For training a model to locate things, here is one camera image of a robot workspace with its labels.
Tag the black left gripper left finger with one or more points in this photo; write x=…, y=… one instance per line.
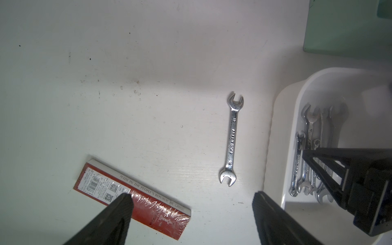
x=110, y=227

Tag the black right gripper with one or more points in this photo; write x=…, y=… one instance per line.
x=361, y=184

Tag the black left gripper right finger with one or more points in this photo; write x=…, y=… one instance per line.
x=275, y=226

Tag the silver combination wrench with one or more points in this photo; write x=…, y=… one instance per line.
x=310, y=119

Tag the small silver open-end wrench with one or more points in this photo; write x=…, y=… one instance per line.
x=300, y=136

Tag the large silver open-end wrench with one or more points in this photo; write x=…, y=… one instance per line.
x=227, y=172

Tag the red rectangular packaged box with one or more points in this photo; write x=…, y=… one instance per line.
x=104, y=184

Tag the long silver open-end wrench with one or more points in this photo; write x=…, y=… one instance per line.
x=332, y=123

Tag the white plastic storage box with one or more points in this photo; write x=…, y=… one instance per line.
x=362, y=114

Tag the green plastic file organizer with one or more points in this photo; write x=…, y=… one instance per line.
x=355, y=29

